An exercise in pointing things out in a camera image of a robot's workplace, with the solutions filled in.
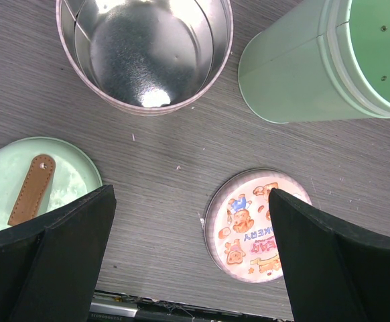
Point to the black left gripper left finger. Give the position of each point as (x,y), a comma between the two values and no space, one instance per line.
(49,266)

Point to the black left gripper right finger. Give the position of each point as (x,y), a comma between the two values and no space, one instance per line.
(334,270)

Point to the tall green canister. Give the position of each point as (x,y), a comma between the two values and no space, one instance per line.
(322,61)

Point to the round silver tin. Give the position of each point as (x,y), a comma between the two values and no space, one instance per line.
(146,57)

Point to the green canister lid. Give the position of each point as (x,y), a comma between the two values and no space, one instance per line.
(75,174)

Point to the round bakery tin lid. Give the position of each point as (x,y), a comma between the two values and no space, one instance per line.
(237,226)

